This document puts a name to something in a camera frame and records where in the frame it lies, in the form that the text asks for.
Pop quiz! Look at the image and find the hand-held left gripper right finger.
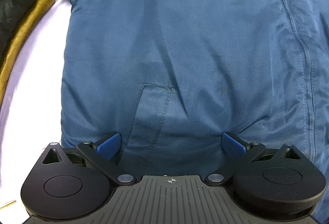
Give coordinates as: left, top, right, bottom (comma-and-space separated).
205, 132, 304, 186

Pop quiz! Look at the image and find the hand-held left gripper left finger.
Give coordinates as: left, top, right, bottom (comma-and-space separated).
38, 131, 137, 185

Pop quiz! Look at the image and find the navy blue jacket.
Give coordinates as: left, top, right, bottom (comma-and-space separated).
42, 0, 329, 224

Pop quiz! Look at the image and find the purple floral bedsheet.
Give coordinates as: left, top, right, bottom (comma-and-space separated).
0, 0, 71, 214

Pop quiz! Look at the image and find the mustard yellow cloth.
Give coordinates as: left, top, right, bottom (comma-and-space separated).
0, 0, 56, 101

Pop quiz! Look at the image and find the black knit sweater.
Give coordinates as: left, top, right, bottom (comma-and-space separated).
0, 0, 40, 47

